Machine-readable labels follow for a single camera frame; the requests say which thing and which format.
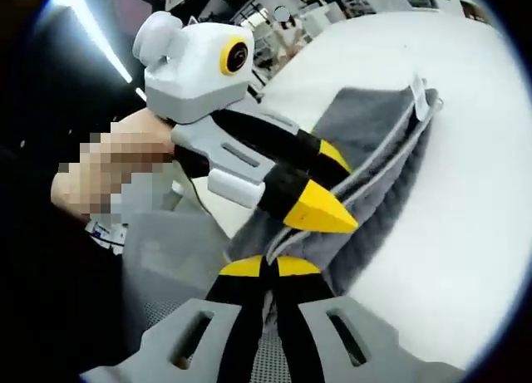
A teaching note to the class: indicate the grey mesh office chair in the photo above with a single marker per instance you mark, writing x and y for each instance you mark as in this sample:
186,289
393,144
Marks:
174,250

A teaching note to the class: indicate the grey towel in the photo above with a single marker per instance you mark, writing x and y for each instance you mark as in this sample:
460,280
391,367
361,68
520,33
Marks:
374,158

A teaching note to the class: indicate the person's left hand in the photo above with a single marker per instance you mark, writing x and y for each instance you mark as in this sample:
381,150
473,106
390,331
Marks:
141,119

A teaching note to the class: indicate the white printed tag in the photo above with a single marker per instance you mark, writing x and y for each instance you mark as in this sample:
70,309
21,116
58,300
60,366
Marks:
106,235

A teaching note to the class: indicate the short ceiling light strip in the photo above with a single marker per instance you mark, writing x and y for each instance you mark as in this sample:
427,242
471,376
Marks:
83,17

